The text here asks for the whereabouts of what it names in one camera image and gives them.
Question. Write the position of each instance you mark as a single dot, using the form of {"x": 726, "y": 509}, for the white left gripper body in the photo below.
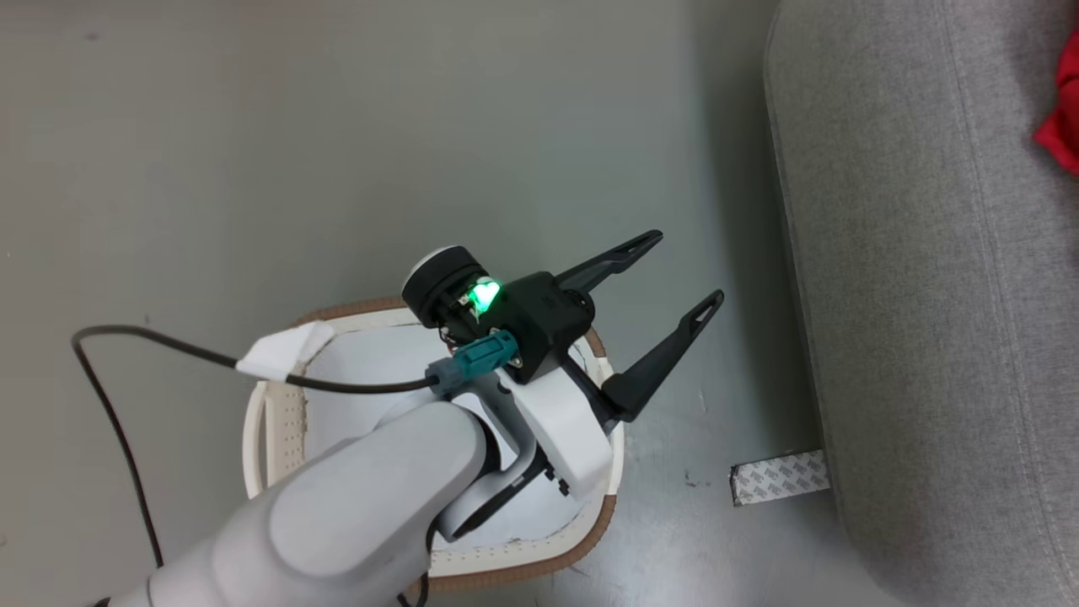
{"x": 566, "y": 430}

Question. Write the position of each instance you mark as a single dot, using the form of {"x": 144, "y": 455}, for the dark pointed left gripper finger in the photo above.
{"x": 611, "y": 260}
{"x": 666, "y": 354}

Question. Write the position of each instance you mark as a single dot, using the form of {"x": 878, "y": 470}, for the red garment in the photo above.
{"x": 1064, "y": 126}

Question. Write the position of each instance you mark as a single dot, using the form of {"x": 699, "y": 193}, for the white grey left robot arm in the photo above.
{"x": 362, "y": 506}

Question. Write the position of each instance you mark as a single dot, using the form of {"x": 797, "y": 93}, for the white garment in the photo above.
{"x": 362, "y": 400}

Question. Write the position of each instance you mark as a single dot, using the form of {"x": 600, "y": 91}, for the grey fabric sofa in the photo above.
{"x": 944, "y": 295}

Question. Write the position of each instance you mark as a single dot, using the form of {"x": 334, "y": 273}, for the white printed tape strip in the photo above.
{"x": 780, "y": 477}

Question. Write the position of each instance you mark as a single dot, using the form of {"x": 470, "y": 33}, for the white laundry basket brown rim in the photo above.
{"x": 274, "y": 421}

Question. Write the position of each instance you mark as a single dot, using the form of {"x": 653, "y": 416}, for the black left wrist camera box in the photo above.
{"x": 539, "y": 324}

